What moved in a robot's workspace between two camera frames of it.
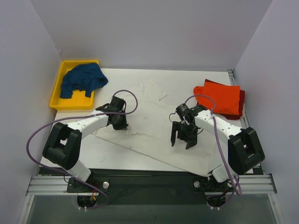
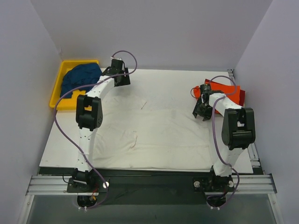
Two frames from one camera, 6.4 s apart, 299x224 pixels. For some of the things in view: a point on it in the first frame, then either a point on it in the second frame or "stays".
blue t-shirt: (83, 77) stays
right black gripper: (183, 134) → (202, 110)
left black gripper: (120, 126) → (123, 80)
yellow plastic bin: (78, 100) stays
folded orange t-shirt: (226, 97) stays
